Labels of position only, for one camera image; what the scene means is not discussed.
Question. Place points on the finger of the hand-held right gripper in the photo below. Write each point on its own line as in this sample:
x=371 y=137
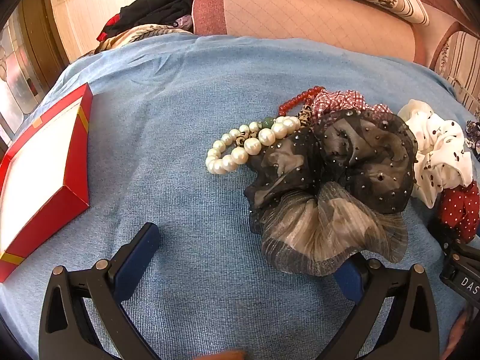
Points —
x=463 y=279

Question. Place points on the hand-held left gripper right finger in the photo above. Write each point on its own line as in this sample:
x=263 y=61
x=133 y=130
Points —
x=348 y=275

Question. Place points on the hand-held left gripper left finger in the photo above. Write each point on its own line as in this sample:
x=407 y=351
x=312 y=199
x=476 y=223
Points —
x=137 y=255

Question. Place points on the red polka dot scrunchie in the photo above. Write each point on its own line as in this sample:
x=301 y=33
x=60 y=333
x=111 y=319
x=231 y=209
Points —
x=459 y=210

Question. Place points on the red cardboard box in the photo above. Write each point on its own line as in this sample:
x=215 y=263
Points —
x=77 y=180

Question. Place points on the black sheer scrunchie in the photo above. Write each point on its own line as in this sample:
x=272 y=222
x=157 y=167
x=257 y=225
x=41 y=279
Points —
x=337 y=157

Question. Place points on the white dotted scrunchie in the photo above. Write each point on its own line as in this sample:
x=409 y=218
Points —
x=435 y=146

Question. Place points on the red checked scrunchie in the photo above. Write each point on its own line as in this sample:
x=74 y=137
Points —
x=337 y=101

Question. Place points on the blue blanket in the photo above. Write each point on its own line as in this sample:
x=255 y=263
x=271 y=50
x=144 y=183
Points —
x=187 y=120

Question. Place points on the beige patterned scarf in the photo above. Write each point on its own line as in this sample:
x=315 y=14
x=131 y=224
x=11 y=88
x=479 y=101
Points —
x=131 y=35

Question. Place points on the striped upholstered chair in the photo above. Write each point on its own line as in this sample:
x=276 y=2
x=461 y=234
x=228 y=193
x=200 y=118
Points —
x=461 y=56

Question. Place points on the wooden stained glass door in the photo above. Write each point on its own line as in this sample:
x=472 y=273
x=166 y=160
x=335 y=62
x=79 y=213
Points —
x=33 y=45

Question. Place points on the pile of dark clothes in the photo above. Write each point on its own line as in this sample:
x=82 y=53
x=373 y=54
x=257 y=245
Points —
x=157 y=7

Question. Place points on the pink quilted sofa cushion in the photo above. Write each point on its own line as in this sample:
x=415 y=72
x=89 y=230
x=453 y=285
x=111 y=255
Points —
x=300 y=15

